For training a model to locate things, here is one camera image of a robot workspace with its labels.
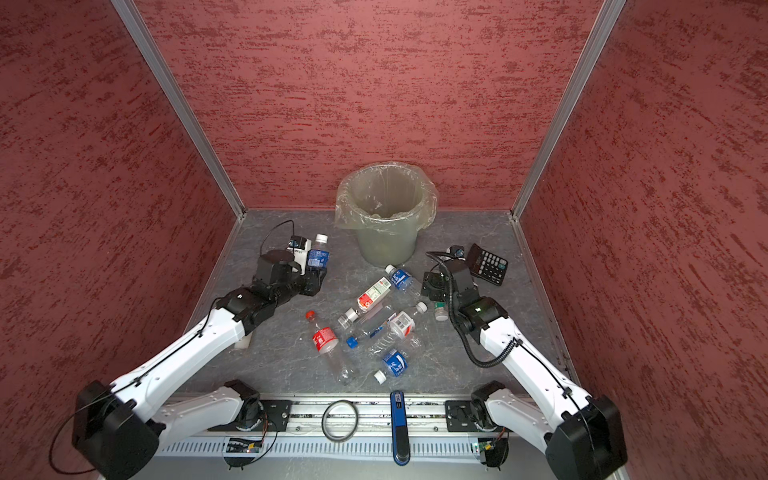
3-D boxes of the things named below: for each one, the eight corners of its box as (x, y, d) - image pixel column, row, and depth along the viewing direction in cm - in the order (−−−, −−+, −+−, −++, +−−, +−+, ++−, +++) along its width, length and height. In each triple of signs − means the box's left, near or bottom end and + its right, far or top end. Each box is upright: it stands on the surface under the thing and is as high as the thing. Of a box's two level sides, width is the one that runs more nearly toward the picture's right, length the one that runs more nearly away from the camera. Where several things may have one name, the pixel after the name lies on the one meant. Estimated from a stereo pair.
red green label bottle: (338, 324, 90) (335, 317, 86) (385, 283, 100) (385, 275, 96) (345, 332, 89) (343, 326, 85) (393, 290, 98) (393, 283, 94)
